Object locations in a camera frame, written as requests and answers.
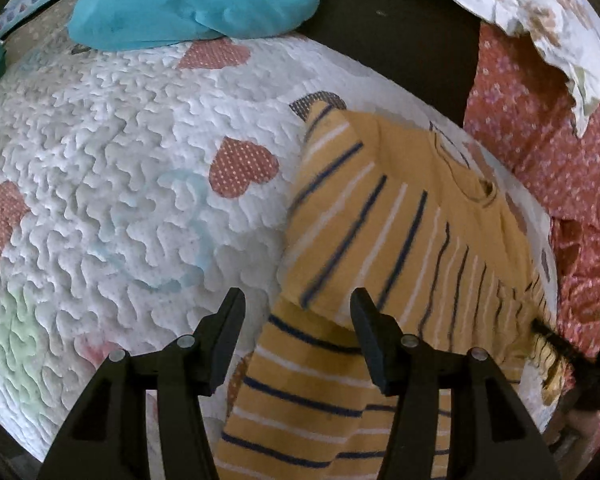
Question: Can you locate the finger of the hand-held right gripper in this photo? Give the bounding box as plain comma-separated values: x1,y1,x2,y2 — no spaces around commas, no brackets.
531,320,600,369

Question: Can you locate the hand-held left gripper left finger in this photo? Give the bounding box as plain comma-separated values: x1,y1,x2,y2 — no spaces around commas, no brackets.
37,287,246,480

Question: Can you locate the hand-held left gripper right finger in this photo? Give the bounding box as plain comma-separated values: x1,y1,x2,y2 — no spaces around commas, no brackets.
349,287,561,480

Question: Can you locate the yellow striped small shirt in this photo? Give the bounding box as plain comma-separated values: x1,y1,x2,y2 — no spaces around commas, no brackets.
215,100,571,480

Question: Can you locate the white quilted heart blanket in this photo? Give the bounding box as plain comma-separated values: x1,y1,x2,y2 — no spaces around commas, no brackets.
0,10,563,466

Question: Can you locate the red floral cloth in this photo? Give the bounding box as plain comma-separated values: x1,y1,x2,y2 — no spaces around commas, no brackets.
462,22,600,361

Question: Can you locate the teal cloth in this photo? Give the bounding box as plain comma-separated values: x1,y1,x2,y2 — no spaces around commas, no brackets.
69,0,337,52

